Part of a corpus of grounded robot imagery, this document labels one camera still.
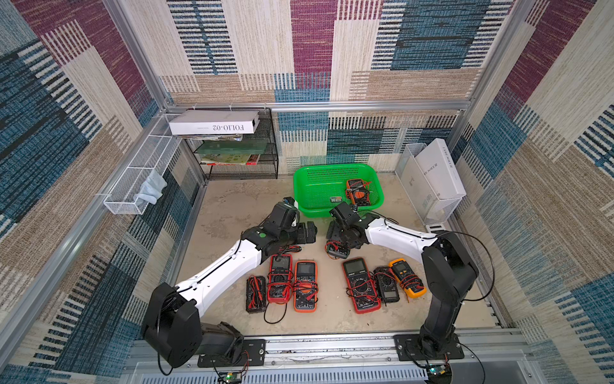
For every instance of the green book on shelf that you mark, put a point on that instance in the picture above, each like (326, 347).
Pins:
(227, 153)

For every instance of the orange Victor multimeter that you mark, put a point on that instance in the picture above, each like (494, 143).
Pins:
(305, 286)

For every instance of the red Aneng multimeter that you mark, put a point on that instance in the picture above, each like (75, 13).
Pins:
(360, 286)

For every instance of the green plastic basket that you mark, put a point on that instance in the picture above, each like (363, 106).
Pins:
(318, 189)

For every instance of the black pocket multimeter with leads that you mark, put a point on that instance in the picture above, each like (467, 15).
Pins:
(256, 294)

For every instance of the white Folio box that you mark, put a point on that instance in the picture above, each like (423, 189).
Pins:
(204, 122)

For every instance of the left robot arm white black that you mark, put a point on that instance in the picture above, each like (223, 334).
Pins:
(172, 324)

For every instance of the light blue cloth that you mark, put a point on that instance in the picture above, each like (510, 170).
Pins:
(151, 190)

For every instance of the small black multimeter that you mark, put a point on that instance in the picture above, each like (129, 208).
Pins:
(386, 284)

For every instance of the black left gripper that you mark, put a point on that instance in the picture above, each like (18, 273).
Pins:
(311, 234)

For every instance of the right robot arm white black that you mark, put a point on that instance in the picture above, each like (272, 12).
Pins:
(449, 273)

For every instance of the orange clamp multimeter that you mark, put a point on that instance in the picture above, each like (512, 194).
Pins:
(358, 193)

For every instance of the yellow clamp meter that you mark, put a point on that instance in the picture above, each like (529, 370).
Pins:
(409, 282)

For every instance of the white wire wall basket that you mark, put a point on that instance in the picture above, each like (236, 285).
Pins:
(154, 154)

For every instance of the small dark green multimeter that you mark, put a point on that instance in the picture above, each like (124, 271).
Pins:
(337, 250)

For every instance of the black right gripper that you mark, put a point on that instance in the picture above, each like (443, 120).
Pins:
(339, 240)

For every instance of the red Delixi multimeter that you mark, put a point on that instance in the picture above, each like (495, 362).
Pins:
(280, 279)

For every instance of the white file box holder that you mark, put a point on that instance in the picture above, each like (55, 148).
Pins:
(431, 180)

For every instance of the black wire mesh shelf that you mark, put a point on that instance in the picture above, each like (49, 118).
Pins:
(268, 164)

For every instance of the white calculator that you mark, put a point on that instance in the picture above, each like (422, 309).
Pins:
(435, 228)

